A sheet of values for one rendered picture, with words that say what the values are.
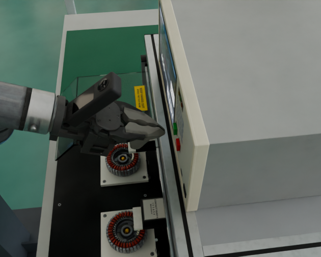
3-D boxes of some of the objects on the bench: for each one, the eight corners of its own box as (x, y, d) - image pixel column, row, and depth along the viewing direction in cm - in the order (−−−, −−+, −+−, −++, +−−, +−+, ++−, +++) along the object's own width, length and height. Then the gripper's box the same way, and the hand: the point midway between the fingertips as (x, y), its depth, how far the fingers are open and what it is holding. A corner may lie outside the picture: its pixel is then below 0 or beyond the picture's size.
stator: (107, 256, 89) (106, 251, 86) (107, 217, 96) (105, 211, 93) (149, 251, 90) (149, 246, 87) (145, 213, 97) (144, 207, 94)
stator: (108, 180, 104) (107, 174, 101) (104, 152, 111) (102, 145, 108) (143, 173, 106) (142, 166, 103) (137, 146, 113) (136, 139, 110)
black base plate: (43, 328, 81) (41, 326, 79) (61, 129, 122) (60, 125, 120) (230, 303, 85) (232, 301, 83) (187, 117, 125) (188, 113, 124)
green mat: (56, 125, 123) (56, 125, 123) (67, 31, 162) (66, 30, 162) (299, 103, 130) (299, 103, 130) (253, 18, 169) (253, 18, 169)
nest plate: (101, 266, 88) (101, 264, 88) (101, 214, 98) (100, 212, 97) (157, 259, 90) (157, 257, 89) (151, 208, 99) (151, 206, 98)
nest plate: (101, 186, 104) (100, 184, 103) (100, 148, 113) (100, 146, 112) (148, 182, 105) (148, 180, 104) (144, 144, 115) (144, 142, 114)
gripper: (50, 114, 65) (149, 133, 73) (45, 151, 59) (154, 168, 67) (59, 82, 59) (166, 108, 67) (55, 121, 53) (172, 143, 62)
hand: (160, 128), depth 65 cm, fingers closed
